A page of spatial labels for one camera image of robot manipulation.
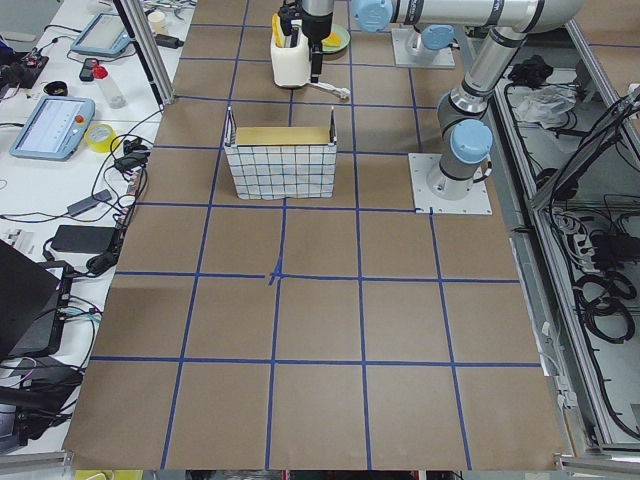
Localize black power brick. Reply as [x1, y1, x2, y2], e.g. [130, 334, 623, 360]
[51, 225, 117, 254]

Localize teach pendant tablet near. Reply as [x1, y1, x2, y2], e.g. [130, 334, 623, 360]
[9, 96, 95, 161]

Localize checkered cloth wire basket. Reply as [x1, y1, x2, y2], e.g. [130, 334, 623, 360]
[224, 108, 338, 200]

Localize clear bottle red cap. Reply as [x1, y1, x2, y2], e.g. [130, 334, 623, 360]
[92, 61, 127, 109]

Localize black remote device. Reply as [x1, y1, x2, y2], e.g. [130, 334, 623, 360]
[79, 58, 98, 82]

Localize black laptop computer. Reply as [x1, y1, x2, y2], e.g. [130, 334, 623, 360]
[1, 242, 72, 360]

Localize yellow toast on plate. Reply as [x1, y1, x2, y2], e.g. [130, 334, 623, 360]
[322, 31, 341, 51]

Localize white toaster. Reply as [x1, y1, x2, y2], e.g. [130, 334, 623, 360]
[270, 20, 311, 89]

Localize black coiled cables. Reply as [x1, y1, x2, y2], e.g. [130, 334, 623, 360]
[569, 269, 639, 346]

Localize yellow tape roll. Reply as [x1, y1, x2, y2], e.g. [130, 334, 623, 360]
[83, 123, 119, 153]

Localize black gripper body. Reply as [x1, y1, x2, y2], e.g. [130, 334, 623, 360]
[279, 0, 334, 39]

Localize aluminium frame post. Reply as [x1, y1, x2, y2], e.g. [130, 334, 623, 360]
[113, 0, 174, 107]

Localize teach pendant tablet far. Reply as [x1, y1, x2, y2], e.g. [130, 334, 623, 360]
[70, 13, 131, 58]

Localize crumpled white plastic bag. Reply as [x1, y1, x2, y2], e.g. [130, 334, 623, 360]
[514, 86, 576, 128]

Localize black power adapter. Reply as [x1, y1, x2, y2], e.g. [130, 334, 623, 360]
[154, 34, 184, 49]

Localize paper cup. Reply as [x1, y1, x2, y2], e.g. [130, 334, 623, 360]
[147, 10, 168, 35]

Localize teach pendant tablet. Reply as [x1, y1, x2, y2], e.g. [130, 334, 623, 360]
[9, 96, 95, 161]
[70, 13, 131, 58]

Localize yellow toast in toaster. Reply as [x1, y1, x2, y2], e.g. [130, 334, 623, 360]
[272, 13, 291, 48]

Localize green plate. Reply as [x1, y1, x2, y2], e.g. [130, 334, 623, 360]
[322, 24, 351, 54]

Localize black small bowl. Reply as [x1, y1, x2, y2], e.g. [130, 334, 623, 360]
[43, 81, 68, 97]

